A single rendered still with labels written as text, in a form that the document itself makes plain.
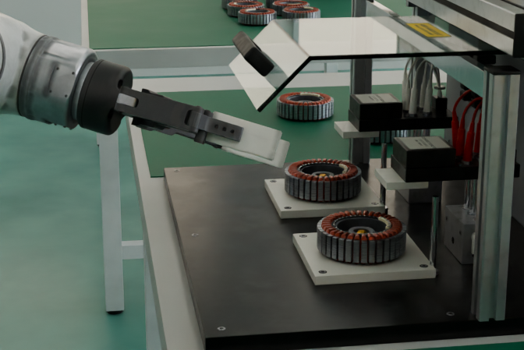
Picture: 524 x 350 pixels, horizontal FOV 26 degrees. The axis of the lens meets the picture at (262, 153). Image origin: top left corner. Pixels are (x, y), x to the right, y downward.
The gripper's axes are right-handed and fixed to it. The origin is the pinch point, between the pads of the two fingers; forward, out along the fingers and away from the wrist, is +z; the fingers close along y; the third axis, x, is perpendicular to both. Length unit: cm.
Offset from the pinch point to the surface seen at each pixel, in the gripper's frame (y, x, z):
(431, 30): -18.7, 19.9, 12.4
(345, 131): -45.2, 7.5, 5.3
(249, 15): -202, 44, -36
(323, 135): -93, 9, 0
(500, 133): -5.8, 8.8, 22.4
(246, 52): -8.2, 9.7, -6.6
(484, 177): -7.3, 4.0, 22.3
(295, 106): -100, 14, -7
